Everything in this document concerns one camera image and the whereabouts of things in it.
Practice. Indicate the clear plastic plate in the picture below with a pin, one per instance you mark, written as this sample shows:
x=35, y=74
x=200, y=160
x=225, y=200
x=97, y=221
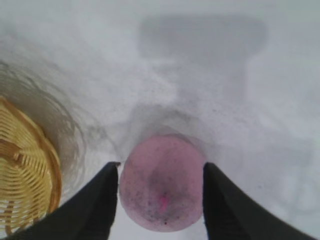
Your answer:
x=57, y=112

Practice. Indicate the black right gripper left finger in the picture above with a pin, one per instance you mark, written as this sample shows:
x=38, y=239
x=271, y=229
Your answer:
x=85, y=212

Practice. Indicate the woven yellow wicker basket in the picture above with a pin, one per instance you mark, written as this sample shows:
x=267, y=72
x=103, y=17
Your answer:
x=27, y=175

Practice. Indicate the pink peach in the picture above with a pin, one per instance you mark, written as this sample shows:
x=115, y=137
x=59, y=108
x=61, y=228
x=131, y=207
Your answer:
x=161, y=182

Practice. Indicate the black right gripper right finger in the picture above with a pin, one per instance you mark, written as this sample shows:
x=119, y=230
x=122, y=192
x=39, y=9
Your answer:
x=237, y=215

